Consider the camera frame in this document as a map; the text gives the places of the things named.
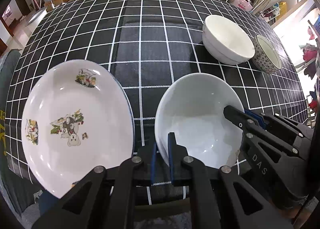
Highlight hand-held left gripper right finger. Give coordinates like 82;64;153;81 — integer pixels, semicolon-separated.
167;133;293;229

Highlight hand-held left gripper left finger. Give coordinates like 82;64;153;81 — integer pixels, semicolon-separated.
32;143;158;229

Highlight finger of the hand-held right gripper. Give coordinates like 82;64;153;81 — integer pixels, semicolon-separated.
244;110;313;143
223;105;298;156

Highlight white bowl with red mark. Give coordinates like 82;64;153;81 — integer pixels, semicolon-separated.
154;73;244;169

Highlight small white cartoon print plate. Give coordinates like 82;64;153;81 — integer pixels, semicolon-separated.
21;59;134;199

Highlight small patterned bowl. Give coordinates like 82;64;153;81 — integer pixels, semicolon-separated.
251;35;283;74

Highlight cream white bowl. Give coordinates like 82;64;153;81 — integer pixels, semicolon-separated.
202;15;256;65

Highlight red hanging clothes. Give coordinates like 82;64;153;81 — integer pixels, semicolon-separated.
302;44;320;80

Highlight black checked tablecloth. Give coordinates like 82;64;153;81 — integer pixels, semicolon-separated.
5;0;309;206

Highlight pink bag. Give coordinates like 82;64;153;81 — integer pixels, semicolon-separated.
231;0;253;14

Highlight white mop bucket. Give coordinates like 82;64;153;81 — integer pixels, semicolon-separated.
24;7;49;35

